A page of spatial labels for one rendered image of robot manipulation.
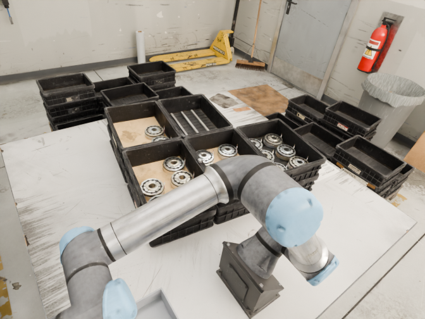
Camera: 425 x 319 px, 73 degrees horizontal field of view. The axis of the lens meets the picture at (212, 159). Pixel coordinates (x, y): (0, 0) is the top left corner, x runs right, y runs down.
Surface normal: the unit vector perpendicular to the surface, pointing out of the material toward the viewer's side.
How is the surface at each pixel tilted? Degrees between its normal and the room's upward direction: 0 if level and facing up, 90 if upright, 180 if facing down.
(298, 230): 80
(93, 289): 5
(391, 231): 0
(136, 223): 24
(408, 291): 0
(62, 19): 90
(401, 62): 90
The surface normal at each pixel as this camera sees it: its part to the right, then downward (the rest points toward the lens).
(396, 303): 0.10, -0.76
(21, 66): 0.59, 0.56
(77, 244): -0.12, -0.77
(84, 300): -0.30, -0.62
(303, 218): 0.46, 0.46
